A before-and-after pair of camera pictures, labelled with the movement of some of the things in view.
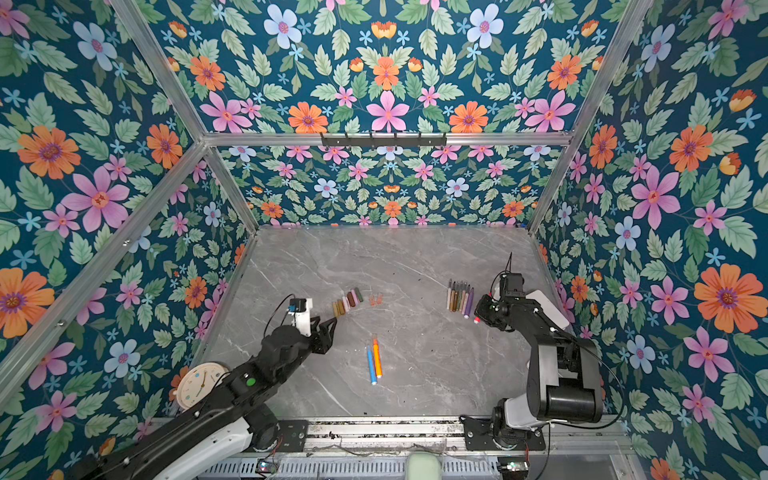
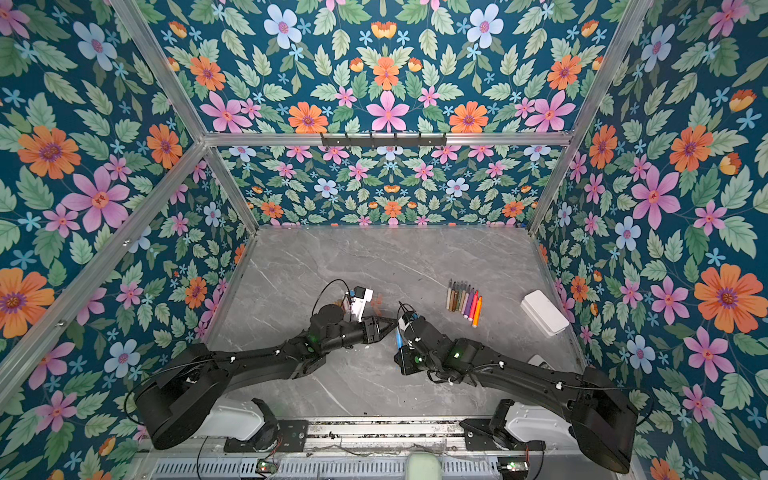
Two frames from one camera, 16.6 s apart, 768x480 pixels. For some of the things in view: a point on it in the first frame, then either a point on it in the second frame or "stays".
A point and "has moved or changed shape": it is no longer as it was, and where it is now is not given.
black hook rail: (383, 141) stays
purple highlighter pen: (469, 302) stays
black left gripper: (324, 337) to (372, 330)
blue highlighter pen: (371, 365) to (399, 339)
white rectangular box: (549, 309) stays
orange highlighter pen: (377, 357) has moved or changed shape
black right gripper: (482, 310) to (402, 355)
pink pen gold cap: (466, 296) stays
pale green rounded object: (424, 465) stays
